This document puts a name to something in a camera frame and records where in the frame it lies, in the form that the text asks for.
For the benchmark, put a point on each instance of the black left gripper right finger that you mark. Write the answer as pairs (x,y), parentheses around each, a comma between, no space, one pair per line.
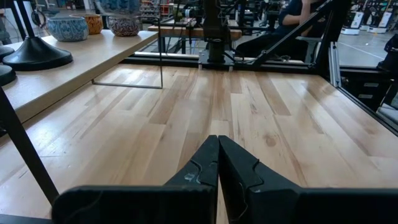
(236,174)

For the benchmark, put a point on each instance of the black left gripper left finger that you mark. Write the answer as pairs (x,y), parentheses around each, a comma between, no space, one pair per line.
(205,168)

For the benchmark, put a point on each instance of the purple patterned candle tin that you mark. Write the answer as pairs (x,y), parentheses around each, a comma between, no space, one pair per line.
(124,26)

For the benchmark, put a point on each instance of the orange patterned candle tin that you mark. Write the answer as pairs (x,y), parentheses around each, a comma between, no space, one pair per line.
(93,24)

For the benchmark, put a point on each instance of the blue patterned candle tin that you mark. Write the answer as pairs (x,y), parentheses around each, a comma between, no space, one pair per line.
(67,28)
(119,6)

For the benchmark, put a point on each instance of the black candlestick holder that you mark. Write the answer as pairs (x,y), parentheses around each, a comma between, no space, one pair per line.
(35,55)
(4,52)
(6,75)

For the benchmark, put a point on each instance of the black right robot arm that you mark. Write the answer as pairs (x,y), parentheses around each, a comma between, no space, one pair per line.
(216,28)

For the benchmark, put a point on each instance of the background wooden table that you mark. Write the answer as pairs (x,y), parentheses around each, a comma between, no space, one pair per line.
(174,31)

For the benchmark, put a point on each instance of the silver aluminium extrusion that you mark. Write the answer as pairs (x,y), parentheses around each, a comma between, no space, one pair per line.
(335,65)

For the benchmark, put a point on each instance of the person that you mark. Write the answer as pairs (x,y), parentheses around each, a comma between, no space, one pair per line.
(287,11)

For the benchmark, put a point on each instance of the white black kiosk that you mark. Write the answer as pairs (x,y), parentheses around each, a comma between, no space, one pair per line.
(353,23)
(381,21)

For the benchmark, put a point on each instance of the black metal rig frame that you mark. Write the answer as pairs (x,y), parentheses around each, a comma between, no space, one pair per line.
(174,60)

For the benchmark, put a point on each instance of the wooden shelf riser black frame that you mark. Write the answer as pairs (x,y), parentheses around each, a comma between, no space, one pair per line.
(93,53)

